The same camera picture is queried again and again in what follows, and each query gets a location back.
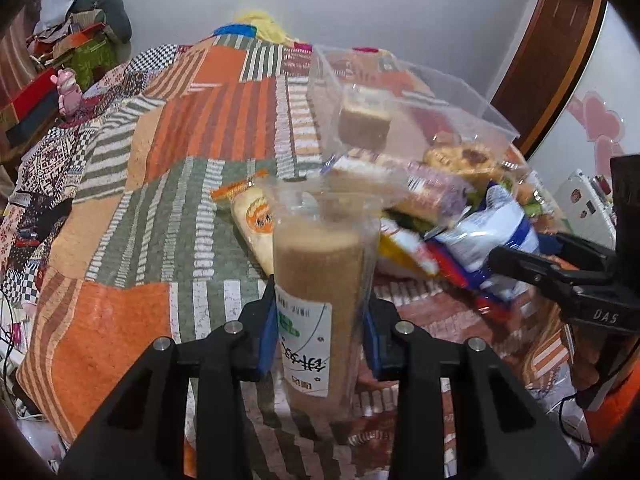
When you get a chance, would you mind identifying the jam cookie packet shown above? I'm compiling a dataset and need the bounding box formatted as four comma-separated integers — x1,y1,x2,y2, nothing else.
424,131,507,188

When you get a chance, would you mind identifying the green patterned bag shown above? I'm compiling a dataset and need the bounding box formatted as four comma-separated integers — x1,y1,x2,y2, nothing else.
67,30,123,88

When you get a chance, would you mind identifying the patchwork blanket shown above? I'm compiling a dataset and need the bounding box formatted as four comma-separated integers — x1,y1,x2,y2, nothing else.
0,25,576,480

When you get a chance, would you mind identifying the brown loaf cake clear wrapper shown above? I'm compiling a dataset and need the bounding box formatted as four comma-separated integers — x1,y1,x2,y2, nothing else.
265,177,383,428

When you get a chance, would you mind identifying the red blue snack packet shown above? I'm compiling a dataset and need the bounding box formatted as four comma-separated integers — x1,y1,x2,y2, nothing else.
429,242,521,321

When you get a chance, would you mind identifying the black cable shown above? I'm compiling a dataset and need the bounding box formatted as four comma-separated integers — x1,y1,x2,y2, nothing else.
556,389,603,453

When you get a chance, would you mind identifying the white blue snack bag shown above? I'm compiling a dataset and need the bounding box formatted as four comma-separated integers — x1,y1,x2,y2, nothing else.
425,182,542,302

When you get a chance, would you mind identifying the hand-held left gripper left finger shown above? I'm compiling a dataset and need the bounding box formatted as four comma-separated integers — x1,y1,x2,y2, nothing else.
60,296,279,480

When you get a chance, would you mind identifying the person's right hand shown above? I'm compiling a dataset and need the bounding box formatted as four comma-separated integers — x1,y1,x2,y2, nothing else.
571,331,603,393

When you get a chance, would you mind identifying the yellow snack packet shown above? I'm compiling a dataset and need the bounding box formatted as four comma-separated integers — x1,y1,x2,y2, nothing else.
376,217,440,278

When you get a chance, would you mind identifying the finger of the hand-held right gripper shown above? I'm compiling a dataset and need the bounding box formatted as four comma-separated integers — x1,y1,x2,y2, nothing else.
487,233,619,307

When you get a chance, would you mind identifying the white electronic device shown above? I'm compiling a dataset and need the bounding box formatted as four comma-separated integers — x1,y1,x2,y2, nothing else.
554,169,617,248

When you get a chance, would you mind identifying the round yellow bread packet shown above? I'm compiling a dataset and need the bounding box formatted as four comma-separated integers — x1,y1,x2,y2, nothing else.
211,170,277,273

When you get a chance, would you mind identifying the wooden door frame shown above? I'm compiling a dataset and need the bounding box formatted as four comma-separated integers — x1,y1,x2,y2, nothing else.
489,0,609,157

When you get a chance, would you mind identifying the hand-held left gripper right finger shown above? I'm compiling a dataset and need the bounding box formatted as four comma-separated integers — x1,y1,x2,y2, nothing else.
364,300,583,480

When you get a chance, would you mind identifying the dark grey cushion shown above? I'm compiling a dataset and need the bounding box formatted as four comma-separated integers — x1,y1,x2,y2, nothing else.
65,0,133,45

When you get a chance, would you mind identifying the pink toy figure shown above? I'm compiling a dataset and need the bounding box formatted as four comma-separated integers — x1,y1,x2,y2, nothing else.
50,69,83,117

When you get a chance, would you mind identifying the red box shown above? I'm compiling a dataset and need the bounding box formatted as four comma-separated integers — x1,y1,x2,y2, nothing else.
0,71,62,131

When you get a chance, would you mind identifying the white cabinet with pink hearts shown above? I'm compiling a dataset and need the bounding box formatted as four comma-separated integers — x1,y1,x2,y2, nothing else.
524,2,640,196

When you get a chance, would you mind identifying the pink white wrapped cake packet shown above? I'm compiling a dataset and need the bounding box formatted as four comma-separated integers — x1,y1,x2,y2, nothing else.
327,154,473,223

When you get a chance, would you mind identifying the brown square cake packet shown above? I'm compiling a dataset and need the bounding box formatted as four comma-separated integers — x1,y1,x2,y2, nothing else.
338,86,394,150

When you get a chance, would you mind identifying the clear plastic container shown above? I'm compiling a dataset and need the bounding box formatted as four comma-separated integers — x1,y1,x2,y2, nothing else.
306,44,522,183

